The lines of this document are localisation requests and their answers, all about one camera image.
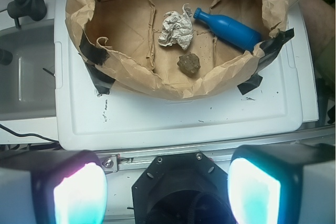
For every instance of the aluminium extrusion rail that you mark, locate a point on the aluminium extrusion rail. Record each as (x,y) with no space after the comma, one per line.
(219,151)

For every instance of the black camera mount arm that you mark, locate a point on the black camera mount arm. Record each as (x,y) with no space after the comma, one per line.
(34,9)

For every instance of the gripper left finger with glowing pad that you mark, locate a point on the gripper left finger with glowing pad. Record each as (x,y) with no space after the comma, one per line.
(52,187)

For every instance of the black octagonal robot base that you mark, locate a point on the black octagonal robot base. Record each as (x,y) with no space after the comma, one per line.
(182,188)

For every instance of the crumpled white paper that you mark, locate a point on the crumpled white paper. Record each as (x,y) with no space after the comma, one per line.
(177,28)

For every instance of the brown rock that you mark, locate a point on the brown rock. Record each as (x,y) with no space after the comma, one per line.
(189,64)

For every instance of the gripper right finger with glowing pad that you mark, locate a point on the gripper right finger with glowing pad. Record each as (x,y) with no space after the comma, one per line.
(282,183)

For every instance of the brown paper bag tray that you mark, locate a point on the brown paper bag tray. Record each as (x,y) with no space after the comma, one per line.
(119,39)

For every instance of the blue plastic bottle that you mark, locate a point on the blue plastic bottle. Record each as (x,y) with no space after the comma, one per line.
(229,30)

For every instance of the clear plastic storage bin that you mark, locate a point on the clear plastic storage bin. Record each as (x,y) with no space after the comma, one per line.
(27,74)

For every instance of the white plastic bin lid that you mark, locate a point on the white plastic bin lid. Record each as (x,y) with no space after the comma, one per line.
(87,120)

